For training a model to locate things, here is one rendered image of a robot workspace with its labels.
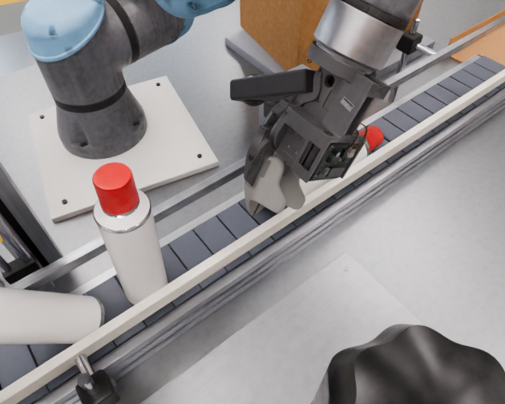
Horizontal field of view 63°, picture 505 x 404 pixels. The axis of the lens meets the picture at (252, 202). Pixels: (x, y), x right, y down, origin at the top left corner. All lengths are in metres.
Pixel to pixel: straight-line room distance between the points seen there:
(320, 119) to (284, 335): 0.24
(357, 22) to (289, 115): 0.10
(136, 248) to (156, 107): 0.46
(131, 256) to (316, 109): 0.23
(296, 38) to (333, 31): 0.41
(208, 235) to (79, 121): 0.29
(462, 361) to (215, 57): 0.86
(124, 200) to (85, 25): 0.33
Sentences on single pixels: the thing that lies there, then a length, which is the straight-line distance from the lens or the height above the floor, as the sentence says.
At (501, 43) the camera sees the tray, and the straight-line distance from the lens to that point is 1.15.
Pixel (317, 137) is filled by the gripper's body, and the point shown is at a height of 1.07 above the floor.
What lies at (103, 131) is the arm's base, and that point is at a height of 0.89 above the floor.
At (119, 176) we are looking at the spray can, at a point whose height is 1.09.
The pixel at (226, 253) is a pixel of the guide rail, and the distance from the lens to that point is 0.50.
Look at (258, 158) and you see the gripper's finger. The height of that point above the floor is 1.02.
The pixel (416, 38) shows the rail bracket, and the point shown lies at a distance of 0.80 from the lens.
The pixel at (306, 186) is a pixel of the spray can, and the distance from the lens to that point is 0.56.
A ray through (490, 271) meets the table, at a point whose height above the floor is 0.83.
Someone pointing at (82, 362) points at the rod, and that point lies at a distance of 0.48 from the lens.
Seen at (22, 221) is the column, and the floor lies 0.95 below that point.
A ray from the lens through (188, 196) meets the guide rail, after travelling 0.50.
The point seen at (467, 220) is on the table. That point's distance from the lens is 0.71.
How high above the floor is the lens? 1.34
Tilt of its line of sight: 51 degrees down
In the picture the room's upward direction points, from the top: straight up
